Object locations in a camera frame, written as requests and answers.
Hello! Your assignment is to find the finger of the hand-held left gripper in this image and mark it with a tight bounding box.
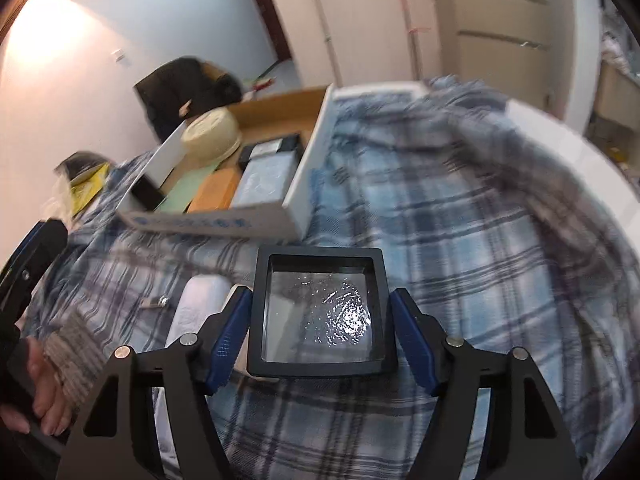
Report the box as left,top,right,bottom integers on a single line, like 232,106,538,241
0,217,68,332

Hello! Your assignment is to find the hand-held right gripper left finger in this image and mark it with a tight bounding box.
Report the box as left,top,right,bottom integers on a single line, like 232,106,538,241
55,285,253,480

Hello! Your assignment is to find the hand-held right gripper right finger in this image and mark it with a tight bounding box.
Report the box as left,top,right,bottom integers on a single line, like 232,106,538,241
389,287,586,480

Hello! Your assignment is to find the black square clear-lid box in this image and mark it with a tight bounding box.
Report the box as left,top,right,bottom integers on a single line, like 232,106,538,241
246,246,399,380

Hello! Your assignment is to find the shallow cardboard box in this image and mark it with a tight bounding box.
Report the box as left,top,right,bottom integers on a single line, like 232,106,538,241
117,85,335,238

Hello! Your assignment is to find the blue-grey printed carton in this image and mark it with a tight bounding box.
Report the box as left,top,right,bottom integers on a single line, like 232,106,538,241
230,151,301,209

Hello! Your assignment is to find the cream round container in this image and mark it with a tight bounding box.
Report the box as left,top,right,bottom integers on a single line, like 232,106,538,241
181,109,243,163

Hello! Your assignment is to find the person's left forearm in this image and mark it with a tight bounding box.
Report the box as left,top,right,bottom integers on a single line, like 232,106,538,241
42,310,108,416

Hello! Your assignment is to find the person's left hand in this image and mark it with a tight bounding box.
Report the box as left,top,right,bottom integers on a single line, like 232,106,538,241
0,336,77,437

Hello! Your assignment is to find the white cylindrical object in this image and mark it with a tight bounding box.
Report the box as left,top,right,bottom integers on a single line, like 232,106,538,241
152,274,241,463

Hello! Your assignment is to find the white plastic bag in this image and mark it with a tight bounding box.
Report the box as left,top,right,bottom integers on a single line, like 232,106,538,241
42,175,76,221

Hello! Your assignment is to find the yellow bag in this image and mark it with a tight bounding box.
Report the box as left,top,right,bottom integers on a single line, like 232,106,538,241
70,162,110,216

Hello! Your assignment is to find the dark grey bag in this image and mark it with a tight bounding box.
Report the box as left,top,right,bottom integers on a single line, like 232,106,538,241
55,151,108,181

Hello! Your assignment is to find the blue plaid cloth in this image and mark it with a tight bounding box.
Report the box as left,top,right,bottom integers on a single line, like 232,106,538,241
20,76,626,480

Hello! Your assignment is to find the small black box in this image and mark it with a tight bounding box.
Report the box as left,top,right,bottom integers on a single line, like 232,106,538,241
131,177,163,209

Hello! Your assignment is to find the orange flat box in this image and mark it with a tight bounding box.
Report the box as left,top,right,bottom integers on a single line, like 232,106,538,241
187,169,241,212

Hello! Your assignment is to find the pale green flat box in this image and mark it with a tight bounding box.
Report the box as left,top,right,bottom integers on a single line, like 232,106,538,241
152,157,223,212

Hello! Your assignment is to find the black box silver label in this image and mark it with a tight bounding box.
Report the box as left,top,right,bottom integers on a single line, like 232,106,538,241
237,132,305,171

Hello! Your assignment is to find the black jacket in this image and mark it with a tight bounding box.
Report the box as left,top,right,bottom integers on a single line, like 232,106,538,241
134,57,243,143

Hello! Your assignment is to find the beige low cabinet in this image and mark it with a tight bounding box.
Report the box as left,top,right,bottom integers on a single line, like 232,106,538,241
592,60,640,131

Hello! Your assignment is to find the dark red door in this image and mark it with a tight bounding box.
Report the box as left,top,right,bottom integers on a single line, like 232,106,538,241
240,0,292,63

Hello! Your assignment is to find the beige wardrobe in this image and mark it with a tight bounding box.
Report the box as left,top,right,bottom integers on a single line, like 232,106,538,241
440,0,576,121

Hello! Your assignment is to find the long-handled mop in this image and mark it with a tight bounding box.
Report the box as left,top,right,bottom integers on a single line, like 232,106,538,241
302,0,343,88

